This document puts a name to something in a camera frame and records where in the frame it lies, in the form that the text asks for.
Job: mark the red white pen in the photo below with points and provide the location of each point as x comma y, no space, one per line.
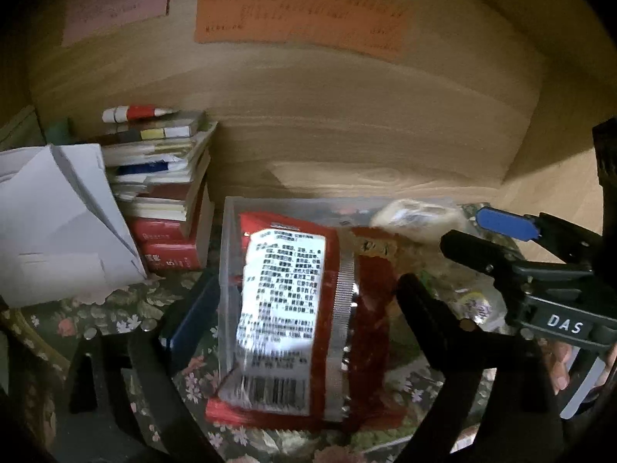
137,113

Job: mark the pink paper note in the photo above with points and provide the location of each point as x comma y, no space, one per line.
115,7

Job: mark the yellow white snack packet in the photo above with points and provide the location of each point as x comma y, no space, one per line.
475,306

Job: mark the white folded papers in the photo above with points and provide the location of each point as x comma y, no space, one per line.
58,231

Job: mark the red snack packet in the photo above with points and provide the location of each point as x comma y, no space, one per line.
366,328

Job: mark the stack of books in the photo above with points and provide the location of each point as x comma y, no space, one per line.
164,202

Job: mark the wooden desk hutch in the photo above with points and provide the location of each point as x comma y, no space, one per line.
361,120

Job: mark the orange paper note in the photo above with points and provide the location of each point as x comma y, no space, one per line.
299,19

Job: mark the cream snack packet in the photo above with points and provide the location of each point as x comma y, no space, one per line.
414,219

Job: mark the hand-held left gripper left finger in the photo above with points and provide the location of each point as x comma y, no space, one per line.
193,313

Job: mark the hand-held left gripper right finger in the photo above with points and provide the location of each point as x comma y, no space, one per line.
434,318

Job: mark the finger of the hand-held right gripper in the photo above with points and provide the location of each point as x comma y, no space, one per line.
506,222
477,251

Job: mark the clear plastic storage box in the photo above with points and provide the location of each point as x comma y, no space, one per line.
230,251

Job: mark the person's right hand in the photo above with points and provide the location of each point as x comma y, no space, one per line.
560,366

